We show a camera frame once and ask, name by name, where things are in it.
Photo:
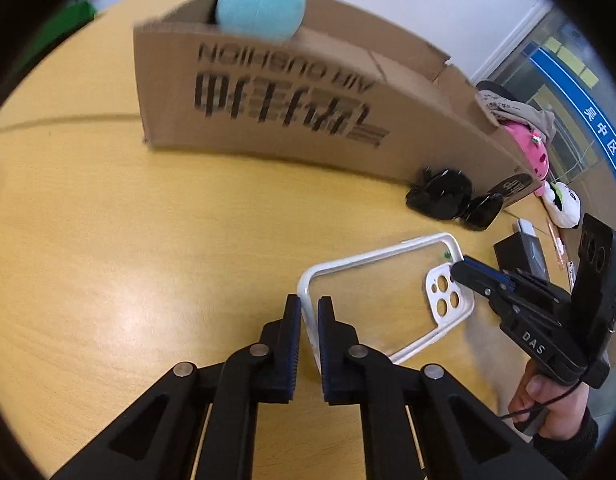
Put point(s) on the green board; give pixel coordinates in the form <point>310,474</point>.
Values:
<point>72,17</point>

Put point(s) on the long cardboard box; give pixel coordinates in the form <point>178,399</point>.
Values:
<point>288,85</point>

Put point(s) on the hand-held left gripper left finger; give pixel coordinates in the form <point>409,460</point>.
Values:
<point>293,345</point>

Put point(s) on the white clear phone case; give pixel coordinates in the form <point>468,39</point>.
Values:
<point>431,294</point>

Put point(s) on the glossy black plastic object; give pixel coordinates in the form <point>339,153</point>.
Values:
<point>440,195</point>

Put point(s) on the person's right forearm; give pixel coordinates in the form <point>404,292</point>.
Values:
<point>573,452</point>

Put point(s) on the small black box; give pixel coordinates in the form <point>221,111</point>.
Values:
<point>523,255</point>

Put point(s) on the pig plush toy teal body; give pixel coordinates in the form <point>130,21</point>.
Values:
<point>260,5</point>

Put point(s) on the small white plastic device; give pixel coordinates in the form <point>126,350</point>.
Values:
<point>526,227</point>

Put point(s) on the black sunglasses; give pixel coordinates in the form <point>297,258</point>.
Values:
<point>483,212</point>

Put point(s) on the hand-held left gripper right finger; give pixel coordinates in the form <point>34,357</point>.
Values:
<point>327,350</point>

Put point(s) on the pink pen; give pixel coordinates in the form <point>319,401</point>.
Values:
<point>553,235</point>

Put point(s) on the white panda plush toy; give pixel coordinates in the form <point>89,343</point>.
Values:
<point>563,205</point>

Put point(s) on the beige printed cloth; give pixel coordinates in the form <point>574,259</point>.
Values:
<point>518,110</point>

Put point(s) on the pink plush toy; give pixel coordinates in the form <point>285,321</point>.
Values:
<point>530,155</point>

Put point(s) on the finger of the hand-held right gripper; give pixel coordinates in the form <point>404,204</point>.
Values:
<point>470,279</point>
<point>484,266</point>

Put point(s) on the person's right hand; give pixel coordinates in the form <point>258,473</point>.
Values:
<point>568,410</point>

